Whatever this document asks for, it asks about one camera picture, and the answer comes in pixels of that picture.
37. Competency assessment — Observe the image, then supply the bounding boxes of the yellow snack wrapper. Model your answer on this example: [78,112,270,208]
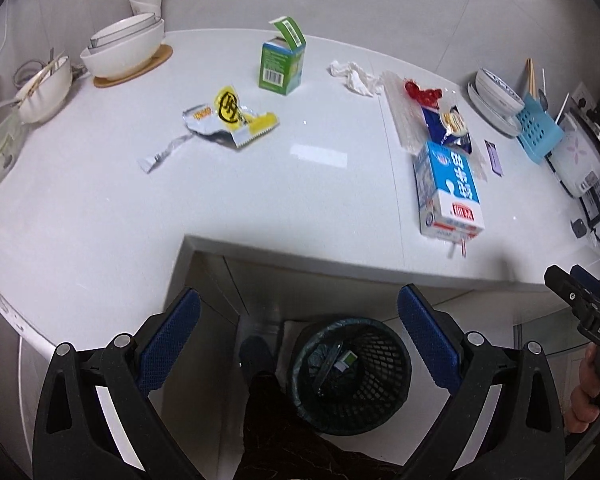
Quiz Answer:
[182,85,280,149]

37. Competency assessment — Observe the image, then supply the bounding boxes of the red plastic piece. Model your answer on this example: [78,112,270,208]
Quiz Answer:
[404,78,444,109]

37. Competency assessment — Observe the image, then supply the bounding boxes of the white bowl with chopsticks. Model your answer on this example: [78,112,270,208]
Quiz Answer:
[0,50,74,124]

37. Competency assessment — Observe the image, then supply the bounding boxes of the white tissue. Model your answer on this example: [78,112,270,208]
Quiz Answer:
[329,60,384,97]

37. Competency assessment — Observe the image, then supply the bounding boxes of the person's right hand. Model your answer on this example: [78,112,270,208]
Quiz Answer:
[569,346,600,433]

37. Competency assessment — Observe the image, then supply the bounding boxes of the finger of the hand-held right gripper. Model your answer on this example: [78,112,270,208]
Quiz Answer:
[570,264,600,311]
[544,265,600,318]

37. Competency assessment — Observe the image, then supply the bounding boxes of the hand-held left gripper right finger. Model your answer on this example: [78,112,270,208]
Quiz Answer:
[397,284,566,480]

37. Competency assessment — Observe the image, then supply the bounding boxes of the black mesh trash bin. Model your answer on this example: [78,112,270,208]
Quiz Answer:
[291,316,412,436]

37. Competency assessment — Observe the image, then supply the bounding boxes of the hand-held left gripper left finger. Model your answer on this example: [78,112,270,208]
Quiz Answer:
[32,287,203,480]

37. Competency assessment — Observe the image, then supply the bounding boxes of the wooden chopsticks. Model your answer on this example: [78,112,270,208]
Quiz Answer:
[524,57,539,99]

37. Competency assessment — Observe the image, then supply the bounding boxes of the blue snack bag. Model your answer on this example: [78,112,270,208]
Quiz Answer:
[422,102,474,154]

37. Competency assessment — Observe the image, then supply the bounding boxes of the white rice cooker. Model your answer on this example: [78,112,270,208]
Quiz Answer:
[545,109,600,199]

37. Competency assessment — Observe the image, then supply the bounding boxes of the patterned bowl on plate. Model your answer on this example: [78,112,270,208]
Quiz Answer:
[467,67,526,137]

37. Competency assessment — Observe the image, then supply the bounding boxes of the blue plastic basket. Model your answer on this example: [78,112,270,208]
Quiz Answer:
[517,92,565,164]

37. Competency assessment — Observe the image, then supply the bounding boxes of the purple packet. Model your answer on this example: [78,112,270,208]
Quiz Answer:
[484,140,504,176]

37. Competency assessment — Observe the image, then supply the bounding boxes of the person's dark shoe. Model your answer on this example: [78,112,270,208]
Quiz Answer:
[238,336,277,382]

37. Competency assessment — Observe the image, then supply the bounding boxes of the silver wrapper strip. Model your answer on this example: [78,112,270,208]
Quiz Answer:
[137,132,195,174]

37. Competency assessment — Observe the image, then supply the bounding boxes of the blue white milk carton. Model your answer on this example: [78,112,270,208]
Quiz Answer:
[412,140,485,241]

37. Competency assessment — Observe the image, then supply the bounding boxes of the stack of white bowls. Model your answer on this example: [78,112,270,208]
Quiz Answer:
[80,13,166,79]

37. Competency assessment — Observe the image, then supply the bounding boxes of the clear plastic wrapper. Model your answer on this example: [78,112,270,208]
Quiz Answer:
[380,70,431,154]

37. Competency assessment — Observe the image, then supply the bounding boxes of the round wooden coaster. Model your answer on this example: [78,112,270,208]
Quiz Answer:
[92,44,174,89]

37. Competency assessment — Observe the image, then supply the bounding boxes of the green carton box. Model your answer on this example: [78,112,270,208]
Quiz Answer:
[258,17,307,96]

